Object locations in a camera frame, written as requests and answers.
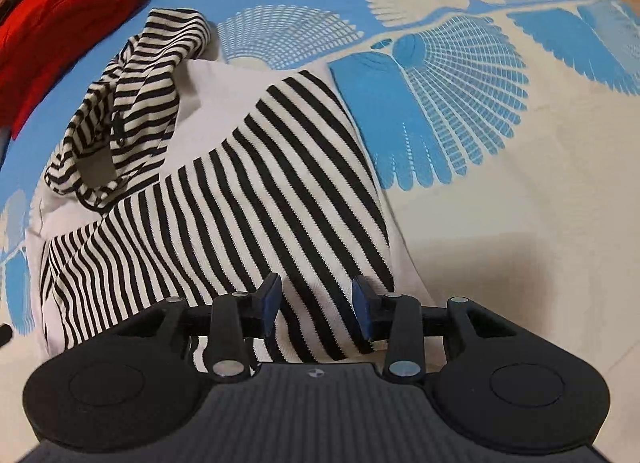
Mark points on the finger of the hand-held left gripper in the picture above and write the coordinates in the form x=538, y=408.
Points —
x=4, y=334

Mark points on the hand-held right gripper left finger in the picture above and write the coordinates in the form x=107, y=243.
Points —
x=270, y=304

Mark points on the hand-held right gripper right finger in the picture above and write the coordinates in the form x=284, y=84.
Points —
x=361, y=309

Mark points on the black white striped shirt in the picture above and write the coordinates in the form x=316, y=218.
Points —
x=280, y=168

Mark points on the blue patterned bed sheet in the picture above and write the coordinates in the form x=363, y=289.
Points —
x=500, y=243

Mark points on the red folded blanket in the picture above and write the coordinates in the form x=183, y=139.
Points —
x=60, y=18

